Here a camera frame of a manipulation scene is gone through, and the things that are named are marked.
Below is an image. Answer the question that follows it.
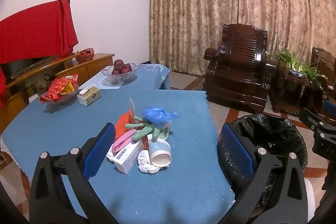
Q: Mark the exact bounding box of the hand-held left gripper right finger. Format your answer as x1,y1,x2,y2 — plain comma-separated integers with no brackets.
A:
221,124,308,224

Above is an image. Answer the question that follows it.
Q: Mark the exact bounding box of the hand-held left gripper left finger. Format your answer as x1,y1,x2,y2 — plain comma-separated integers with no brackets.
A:
29,122,118,224

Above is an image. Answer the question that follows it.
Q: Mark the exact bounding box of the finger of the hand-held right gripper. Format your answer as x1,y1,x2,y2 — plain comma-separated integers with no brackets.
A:
323,99,336,119
299,107,336,135

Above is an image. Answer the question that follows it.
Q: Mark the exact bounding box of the pink plastic item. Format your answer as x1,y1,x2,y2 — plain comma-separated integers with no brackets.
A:
112,131,137,153

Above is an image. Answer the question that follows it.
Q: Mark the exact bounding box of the white cardboard box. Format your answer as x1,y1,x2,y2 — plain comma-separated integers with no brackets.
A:
106,140,143,174

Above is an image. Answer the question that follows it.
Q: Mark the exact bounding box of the orange foam net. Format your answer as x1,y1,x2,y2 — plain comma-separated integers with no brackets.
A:
115,111,137,143

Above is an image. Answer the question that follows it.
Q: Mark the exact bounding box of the trash bin with black bag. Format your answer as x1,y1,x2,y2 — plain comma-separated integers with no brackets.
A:
217,114,314,224

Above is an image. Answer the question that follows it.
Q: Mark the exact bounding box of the dark red stick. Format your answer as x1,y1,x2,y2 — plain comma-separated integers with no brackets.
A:
135,123,151,151

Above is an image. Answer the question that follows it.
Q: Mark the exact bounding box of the white tissue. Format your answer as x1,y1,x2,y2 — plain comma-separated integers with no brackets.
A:
137,149,160,174

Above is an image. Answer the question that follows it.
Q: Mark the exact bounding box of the thin printed packet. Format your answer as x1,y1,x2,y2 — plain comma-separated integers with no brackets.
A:
129,97,136,125

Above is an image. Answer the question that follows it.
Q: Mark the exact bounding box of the green rubber glove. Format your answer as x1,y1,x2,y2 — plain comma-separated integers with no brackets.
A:
125,115,171,143

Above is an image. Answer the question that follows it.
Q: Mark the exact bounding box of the light blue paper cup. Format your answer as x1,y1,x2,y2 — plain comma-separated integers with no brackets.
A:
147,133,172,168

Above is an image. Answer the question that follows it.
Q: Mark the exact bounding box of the blue plastic bag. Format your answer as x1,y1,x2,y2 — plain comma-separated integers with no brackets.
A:
142,107,180,125

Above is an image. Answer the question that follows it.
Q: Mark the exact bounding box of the dark wooden side table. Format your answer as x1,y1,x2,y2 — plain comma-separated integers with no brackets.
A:
270,67,326,114

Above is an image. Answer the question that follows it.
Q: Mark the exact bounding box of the dark wooden armchair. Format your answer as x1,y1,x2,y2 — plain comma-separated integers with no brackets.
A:
311,47,336,125
203,24,277,114

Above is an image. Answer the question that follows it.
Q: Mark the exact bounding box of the white and gold tissue box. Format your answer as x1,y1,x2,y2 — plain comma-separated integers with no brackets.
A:
77,85,102,107

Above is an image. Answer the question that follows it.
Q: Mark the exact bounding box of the glass candy bowl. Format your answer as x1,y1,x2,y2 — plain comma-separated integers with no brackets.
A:
43,88,79,105

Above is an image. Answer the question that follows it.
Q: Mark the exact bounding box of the green potted plant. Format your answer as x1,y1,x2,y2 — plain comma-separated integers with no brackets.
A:
266,49,328,85

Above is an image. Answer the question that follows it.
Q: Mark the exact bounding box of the glass fruit bowl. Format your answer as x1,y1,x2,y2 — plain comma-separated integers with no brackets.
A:
101,63,139,85

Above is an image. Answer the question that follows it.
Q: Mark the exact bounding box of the pile of red candy packets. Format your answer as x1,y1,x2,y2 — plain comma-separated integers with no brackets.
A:
39,74,79,104

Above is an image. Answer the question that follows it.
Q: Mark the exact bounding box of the large blue tablecloth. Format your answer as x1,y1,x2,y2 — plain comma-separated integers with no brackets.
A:
0,89,235,224

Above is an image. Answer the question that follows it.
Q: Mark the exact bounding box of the wooden television cabinet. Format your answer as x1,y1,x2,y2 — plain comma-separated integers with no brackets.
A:
0,52,115,132

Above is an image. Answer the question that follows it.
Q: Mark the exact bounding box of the small blue tablecloth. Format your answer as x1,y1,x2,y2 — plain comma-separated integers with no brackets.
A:
79,64,171,90

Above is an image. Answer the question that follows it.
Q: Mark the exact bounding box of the red bag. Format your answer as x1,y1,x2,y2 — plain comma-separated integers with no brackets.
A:
76,48,94,62

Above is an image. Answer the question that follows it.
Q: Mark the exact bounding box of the television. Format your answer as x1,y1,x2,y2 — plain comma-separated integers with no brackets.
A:
1,56,57,78

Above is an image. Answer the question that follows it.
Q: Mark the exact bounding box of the red cloth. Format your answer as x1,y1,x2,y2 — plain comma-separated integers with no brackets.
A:
0,0,79,106

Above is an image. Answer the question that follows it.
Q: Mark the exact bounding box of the floral beige curtain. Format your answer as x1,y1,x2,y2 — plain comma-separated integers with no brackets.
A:
147,0,336,75

